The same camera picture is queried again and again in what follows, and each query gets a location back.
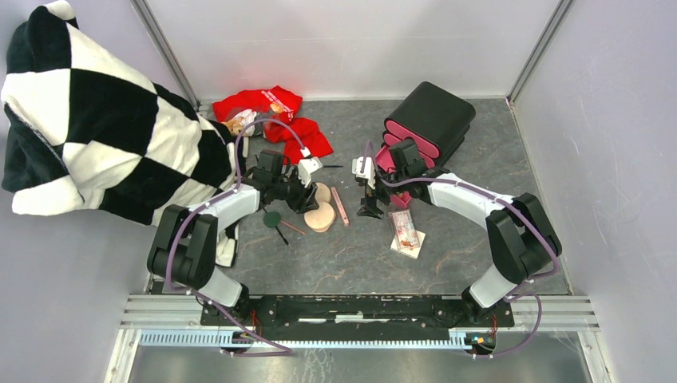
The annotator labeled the red cloth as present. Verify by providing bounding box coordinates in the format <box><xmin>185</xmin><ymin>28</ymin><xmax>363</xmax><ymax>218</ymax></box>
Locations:
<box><xmin>212</xmin><ymin>86</ymin><xmax>334</xmax><ymax>164</ymax></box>

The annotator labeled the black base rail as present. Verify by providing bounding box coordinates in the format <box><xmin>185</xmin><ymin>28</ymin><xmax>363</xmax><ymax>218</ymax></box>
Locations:
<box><xmin>229</xmin><ymin>294</ymin><xmax>515</xmax><ymax>342</ymax></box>

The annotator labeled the black white checkered blanket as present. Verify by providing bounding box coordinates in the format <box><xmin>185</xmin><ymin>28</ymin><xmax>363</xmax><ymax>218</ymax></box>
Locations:
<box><xmin>0</xmin><ymin>0</ymin><xmax>251</xmax><ymax>269</ymax></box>

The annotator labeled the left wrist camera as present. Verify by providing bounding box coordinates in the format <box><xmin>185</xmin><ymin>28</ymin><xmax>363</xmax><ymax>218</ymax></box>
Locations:
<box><xmin>297</xmin><ymin>155</ymin><xmax>323</xmax><ymax>188</ymax></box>

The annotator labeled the rose pencil near mirror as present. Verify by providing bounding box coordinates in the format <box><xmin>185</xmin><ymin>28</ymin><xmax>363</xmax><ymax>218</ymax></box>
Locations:
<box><xmin>280</xmin><ymin>220</ymin><xmax>306</xmax><ymax>235</ymax></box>

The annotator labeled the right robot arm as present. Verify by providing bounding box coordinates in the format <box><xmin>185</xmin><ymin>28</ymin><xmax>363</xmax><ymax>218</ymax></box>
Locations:
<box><xmin>351</xmin><ymin>139</ymin><xmax>562</xmax><ymax>326</ymax></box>

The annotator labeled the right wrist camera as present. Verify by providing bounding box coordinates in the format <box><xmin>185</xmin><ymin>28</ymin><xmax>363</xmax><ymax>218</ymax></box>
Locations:
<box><xmin>351</xmin><ymin>156</ymin><xmax>376</xmax><ymax>190</ymax></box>

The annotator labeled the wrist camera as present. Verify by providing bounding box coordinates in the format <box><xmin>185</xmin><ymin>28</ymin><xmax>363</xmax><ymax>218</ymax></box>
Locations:
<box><xmin>297</xmin><ymin>155</ymin><xmax>323</xmax><ymax>188</ymax></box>
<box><xmin>351</xmin><ymin>156</ymin><xmax>376</xmax><ymax>190</ymax></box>

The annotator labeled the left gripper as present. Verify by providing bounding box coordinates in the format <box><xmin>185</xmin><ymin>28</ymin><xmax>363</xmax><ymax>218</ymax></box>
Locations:
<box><xmin>272</xmin><ymin>168</ymin><xmax>319</xmax><ymax>215</ymax></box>

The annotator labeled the small plush doll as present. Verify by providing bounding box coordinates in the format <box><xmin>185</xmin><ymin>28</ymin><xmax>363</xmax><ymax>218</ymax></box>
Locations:
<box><xmin>222</xmin><ymin>109</ymin><xmax>263</xmax><ymax>137</ymax></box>

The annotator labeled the pink makeup package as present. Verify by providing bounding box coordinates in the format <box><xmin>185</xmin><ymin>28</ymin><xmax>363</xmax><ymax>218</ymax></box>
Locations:
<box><xmin>389</xmin><ymin>210</ymin><xmax>419</xmax><ymax>247</ymax></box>

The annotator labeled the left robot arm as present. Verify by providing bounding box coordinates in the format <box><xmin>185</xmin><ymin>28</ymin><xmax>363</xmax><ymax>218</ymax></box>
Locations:
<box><xmin>147</xmin><ymin>149</ymin><xmax>323</xmax><ymax>326</ymax></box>

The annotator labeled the black pink drawer organizer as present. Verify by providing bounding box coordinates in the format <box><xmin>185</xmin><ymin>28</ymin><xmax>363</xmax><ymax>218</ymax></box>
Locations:
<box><xmin>375</xmin><ymin>81</ymin><xmax>476</xmax><ymax>207</ymax></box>

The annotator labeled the green round mirror brush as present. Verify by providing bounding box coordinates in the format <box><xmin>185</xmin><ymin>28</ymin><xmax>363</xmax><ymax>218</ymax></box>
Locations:
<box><xmin>263</xmin><ymin>209</ymin><xmax>289</xmax><ymax>246</ymax></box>

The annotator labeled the large beige powder puff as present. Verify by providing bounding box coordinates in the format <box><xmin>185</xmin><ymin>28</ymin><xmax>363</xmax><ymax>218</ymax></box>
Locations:
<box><xmin>303</xmin><ymin>202</ymin><xmax>336</xmax><ymax>233</ymax></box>

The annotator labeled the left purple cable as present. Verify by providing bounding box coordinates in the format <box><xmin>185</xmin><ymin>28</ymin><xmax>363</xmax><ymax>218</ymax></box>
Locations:
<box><xmin>162</xmin><ymin>118</ymin><xmax>313</xmax><ymax>358</ymax></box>

